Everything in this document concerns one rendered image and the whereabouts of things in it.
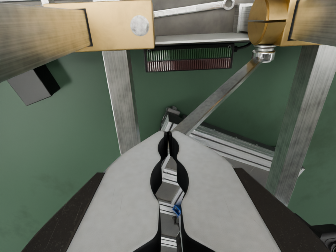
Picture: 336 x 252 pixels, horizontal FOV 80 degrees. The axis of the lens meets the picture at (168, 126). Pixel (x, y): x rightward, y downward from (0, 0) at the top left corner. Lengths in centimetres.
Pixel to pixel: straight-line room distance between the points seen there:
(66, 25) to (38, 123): 124
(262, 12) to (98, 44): 18
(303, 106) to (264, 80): 97
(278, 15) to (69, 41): 20
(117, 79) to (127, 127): 7
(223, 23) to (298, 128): 22
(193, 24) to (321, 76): 22
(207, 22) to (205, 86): 79
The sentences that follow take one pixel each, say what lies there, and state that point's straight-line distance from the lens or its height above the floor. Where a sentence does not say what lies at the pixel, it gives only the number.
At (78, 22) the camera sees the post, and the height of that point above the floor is 87.
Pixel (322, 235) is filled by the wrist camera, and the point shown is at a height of 96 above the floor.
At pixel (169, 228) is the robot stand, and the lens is 155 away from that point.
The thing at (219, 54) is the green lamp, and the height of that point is 70.
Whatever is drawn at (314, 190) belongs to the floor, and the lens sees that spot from 200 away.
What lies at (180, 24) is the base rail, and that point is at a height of 70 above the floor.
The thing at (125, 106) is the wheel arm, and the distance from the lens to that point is 29.
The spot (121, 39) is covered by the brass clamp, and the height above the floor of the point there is 84.
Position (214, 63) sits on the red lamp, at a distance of 42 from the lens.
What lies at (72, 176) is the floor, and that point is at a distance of 160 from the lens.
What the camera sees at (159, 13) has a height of 71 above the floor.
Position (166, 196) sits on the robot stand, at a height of 21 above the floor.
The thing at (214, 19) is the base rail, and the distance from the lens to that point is 41.
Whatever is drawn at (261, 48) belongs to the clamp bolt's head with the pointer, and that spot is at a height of 85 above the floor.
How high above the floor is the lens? 110
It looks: 62 degrees down
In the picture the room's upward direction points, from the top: 175 degrees clockwise
